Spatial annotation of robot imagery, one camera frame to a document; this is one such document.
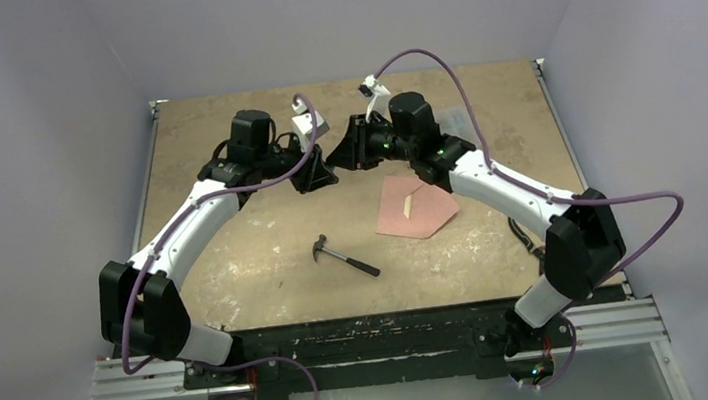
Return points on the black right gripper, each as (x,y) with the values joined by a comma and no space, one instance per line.
(355,149)

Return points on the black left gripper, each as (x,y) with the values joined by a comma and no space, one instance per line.
(314,174)

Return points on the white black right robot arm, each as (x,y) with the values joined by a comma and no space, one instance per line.
(580,234)

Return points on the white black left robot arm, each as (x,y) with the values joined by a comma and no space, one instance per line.
(140,302)

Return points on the clear plastic screw organizer box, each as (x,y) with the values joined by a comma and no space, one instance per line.
(455,121)

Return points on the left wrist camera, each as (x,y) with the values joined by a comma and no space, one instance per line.
(302,123)

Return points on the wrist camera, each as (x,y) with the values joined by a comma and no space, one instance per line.
(302,123)
(376,95)

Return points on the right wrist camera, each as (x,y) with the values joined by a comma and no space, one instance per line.
(376,95)

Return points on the black handled hammer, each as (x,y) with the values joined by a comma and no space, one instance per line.
(319,247)

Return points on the black handled pliers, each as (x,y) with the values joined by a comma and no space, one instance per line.
(535,250)

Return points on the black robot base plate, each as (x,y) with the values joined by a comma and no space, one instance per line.
(434,343)

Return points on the aluminium frame rail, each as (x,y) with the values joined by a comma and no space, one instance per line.
(142,312)

